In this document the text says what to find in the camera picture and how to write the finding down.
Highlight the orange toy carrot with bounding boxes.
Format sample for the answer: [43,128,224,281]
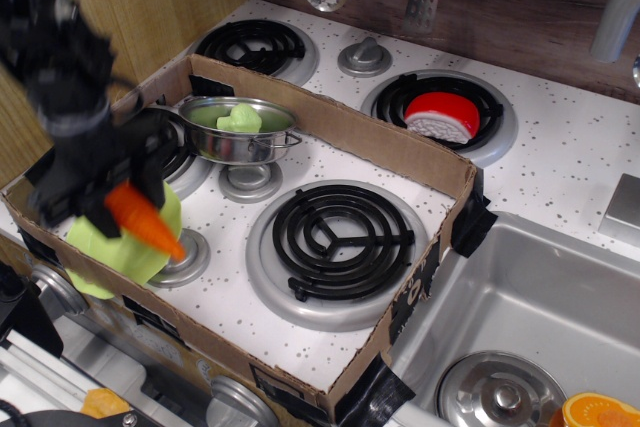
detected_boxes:
[104,181,186,261]

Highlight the small silver pot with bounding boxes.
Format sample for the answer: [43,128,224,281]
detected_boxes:
[178,96,302,165]

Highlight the light green plate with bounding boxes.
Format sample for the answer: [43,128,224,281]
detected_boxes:
[64,182,182,300]

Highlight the black burner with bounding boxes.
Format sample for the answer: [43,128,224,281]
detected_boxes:
[151,103,215,201]
[187,19,319,86]
[360,69,518,168]
[245,180,430,332]

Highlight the silver faucet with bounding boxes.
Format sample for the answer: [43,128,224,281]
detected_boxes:
[590,0,639,63]

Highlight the orange slice toy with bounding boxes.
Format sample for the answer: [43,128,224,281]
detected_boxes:
[549,392,639,427]

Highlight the back right black burner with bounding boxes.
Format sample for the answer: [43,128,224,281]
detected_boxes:
[360,69,518,168]

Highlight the cardboard fence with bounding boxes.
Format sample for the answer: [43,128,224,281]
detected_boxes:
[3,55,477,424]

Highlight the front left black burner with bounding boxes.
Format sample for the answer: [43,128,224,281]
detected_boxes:
[151,103,215,201]

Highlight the grey faucet handle block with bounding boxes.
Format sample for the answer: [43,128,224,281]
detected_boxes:
[598,173,640,247]

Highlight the silver stove knob front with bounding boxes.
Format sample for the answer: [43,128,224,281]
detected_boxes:
[148,228,211,289]

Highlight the silver stove knob back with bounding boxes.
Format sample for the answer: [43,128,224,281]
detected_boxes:
[337,36,392,78]

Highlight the silver oven knob left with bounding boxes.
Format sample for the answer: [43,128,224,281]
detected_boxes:
[31,264,89,321]

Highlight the black cable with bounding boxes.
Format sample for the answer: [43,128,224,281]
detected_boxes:
[0,399,26,427]

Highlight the silver sink basin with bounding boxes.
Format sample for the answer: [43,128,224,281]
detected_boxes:
[390,213,639,426]

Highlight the silver oven knob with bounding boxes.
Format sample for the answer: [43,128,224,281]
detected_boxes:
[206,375,280,427]
[31,264,89,321]

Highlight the front right black burner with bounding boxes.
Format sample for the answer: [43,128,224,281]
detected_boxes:
[245,180,430,332]

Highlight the silver stove knob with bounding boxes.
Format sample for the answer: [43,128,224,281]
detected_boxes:
[148,228,211,289]
[337,36,392,78]
[218,163,283,204]

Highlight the silver pot lid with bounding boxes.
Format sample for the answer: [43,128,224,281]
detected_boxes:
[434,351,566,426]

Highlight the hanging metal grater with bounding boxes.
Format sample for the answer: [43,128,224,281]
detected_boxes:
[403,0,439,35]

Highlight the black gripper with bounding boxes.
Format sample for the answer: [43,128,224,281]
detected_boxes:
[26,109,173,238]

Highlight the green toy vegetable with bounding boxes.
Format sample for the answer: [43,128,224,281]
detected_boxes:
[216,103,262,133]

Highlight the red toy cheese wedge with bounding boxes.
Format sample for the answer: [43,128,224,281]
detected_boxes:
[404,92,481,144]

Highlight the silver stove knob middle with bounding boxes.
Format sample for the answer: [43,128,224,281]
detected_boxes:
[218,163,283,204]

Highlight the black device at left edge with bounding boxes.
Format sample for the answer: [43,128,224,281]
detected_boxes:
[1,262,64,358]

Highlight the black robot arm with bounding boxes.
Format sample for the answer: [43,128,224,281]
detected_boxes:
[1,0,175,238]

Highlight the back left black burner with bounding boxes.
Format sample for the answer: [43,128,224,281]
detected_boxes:
[187,19,319,86]

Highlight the silver oven knob centre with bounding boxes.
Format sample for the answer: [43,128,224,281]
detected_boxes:
[206,375,280,427]

